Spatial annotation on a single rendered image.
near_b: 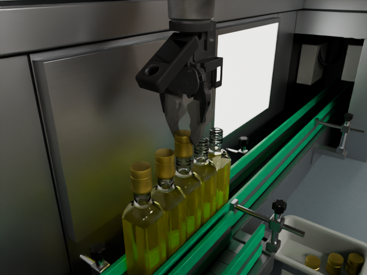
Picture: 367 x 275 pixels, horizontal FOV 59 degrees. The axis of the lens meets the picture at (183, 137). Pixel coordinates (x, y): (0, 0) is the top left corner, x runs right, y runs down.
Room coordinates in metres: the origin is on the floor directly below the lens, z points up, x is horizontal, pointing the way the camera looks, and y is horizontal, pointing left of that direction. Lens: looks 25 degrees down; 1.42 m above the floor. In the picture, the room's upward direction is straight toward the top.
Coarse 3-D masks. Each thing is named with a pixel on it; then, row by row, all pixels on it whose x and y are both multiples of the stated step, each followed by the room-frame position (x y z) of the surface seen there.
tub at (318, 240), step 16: (288, 224) 0.71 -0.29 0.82; (304, 224) 0.70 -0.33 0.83; (288, 240) 0.70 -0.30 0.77; (304, 240) 0.69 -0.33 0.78; (320, 240) 0.67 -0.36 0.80; (336, 240) 0.64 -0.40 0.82; (352, 240) 0.63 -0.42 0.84; (288, 256) 0.64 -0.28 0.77; (304, 256) 0.64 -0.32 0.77; (320, 256) 0.64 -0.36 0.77; (320, 272) 0.59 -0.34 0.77
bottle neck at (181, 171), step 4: (176, 160) 0.53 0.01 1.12; (180, 160) 0.52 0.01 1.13; (184, 160) 0.52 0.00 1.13; (188, 160) 0.53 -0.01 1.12; (176, 164) 0.53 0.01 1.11; (180, 164) 0.52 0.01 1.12; (184, 164) 0.52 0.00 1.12; (188, 164) 0.53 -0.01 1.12; (176, 168) 0.53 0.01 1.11; (180, 168) 0.52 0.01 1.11; (184, 168) 0.52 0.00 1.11; (188, 168) 0.53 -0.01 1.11; (176, 172) 0.53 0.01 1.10; (180, 172) 0.52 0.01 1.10; (184, 172) 0.52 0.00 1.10; (188, 172) 0.53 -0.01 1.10
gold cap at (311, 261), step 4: (308, 256) 0.60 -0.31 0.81; (312, 256) 0.60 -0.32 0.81; (316, 256) 0.60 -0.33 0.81; (308, 260) 0.59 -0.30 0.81; (312, 260) 0.59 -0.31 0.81; (316, 260) 0.59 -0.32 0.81; (308, 264) 0.58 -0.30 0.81; (312, 264) 0.57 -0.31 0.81; (316, 264) 0.57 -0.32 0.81; (320, 264) 0.58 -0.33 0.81; (312, 268) 0.57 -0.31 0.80; (316, 268) 0.57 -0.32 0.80
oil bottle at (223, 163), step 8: (224, 152) 0.63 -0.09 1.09; (216, 160) 0.60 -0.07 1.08; (224, 160) 0.61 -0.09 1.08; (224, 168) 0.61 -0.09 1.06; (224, 176) 0.61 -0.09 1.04; (224, 184) 0.61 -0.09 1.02; (224, 192) 0.62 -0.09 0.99; (216, 200) 0.59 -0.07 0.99; (224, 200) 0.62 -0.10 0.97; (216, 208) 0.59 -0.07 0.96
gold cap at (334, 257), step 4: (328, 256) 0.60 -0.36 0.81; (332, 256) 0.60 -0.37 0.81; (336, 256) 0.60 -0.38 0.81; (340, 256) 0.60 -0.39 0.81; (328, 260) 0.60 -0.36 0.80; (332, 260) 0.59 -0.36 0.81; (336, 260) 0.59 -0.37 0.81; (340, 260) 0.59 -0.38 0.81; (328, 264) 0.59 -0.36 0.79; (332, 264) 0.58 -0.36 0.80; (336, 264) 0.58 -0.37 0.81; (340, 264) 0.58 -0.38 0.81; (328, 268) 0.59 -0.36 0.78; (332, 268) 0.58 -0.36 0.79; (336, 268) 0.58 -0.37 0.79; (340, 268) 0.58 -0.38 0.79; (328, 272) 0.59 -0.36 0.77; (332, 272) 0.58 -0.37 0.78; (336, 272) 0.58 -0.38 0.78; (340, 272) 0.58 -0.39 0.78
